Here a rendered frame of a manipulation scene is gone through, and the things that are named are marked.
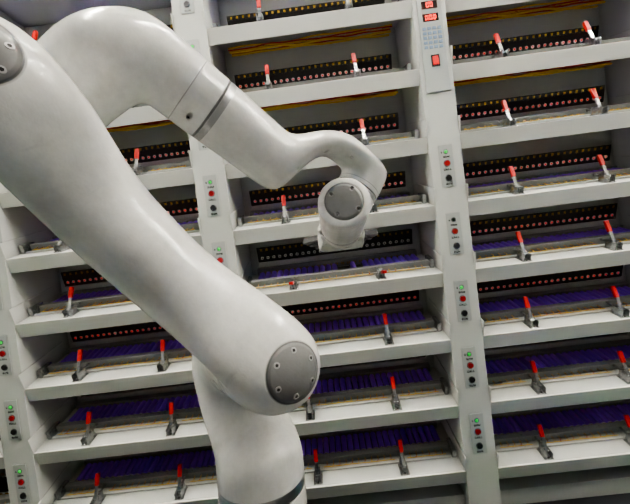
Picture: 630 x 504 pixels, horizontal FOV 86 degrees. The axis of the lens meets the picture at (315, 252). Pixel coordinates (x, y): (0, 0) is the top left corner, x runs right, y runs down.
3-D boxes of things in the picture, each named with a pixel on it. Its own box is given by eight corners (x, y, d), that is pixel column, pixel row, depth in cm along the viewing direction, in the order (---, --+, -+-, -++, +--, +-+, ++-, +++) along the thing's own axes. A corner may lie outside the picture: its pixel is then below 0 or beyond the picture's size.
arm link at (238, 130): (243, 54, 51) (370, 174, 66) (186, 140, 49) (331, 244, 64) (266, 29, 43) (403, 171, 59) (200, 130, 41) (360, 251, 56)
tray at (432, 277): (443, 286, 101) (442, 256, 98) (243, 310, 102) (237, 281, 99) (422, 265, 120) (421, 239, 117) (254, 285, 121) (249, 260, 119)
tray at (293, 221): (435, 220, 100) (434, 173, 96) (235, 245, 102) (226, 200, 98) (415, 209, 120) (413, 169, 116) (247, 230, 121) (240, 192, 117)
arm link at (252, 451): (240, 533, 39) (224, 325, 39) (191, 461, 53) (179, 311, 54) (322, 483, 46) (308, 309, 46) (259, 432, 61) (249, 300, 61)
